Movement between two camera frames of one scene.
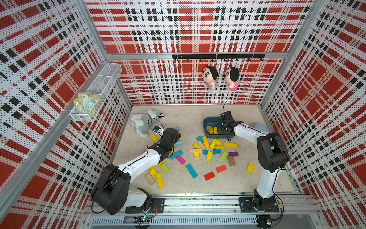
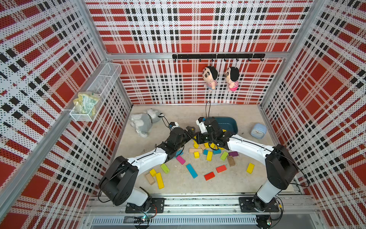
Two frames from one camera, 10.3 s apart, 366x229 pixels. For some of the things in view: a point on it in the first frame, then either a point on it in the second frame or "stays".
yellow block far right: (250, 168) stays
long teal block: (192, 171) stays
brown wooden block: (230, 161) stays
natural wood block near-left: (150, 179) stays
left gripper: (177, 136) to (188, 137)
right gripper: (227, 133) to (199, 138)
